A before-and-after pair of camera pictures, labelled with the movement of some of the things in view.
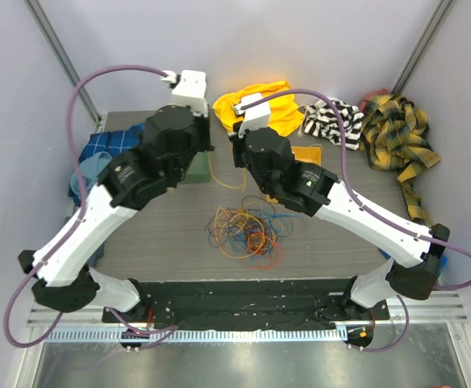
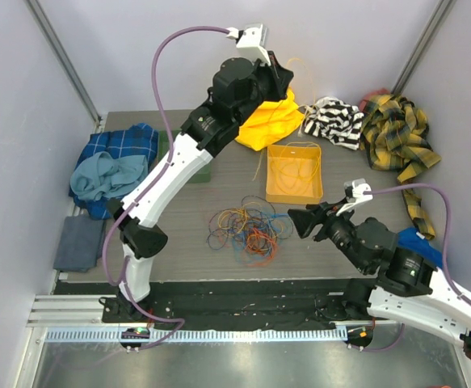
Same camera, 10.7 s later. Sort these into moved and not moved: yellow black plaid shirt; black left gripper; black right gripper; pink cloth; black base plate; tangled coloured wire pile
Moved: black right gripper; black left gripper
Not moved: black base plate; yellow black plaid shirt; tangled coloured wire pile; pink cloth
